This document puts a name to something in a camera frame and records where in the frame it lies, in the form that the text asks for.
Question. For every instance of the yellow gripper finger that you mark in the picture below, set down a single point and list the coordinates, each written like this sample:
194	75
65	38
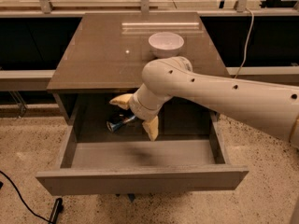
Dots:
122	101
152	128

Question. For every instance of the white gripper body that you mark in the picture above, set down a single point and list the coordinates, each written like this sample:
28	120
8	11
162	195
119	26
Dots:
137	110

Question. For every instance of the silver blue redbull can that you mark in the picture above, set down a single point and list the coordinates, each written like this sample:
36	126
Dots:
116	122

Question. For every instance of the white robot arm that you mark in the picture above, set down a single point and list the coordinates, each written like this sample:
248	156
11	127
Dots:
270	108

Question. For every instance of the open grey top drawer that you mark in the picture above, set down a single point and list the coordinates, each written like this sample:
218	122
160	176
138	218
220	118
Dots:
188	154

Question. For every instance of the grey cabinet with glossy top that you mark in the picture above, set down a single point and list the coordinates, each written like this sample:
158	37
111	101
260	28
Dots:
108	52

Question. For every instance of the white ceramic bowl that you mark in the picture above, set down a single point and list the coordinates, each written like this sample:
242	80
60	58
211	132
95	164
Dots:
165	44

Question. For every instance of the metal window railing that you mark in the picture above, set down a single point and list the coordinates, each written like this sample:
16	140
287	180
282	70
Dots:
140	0

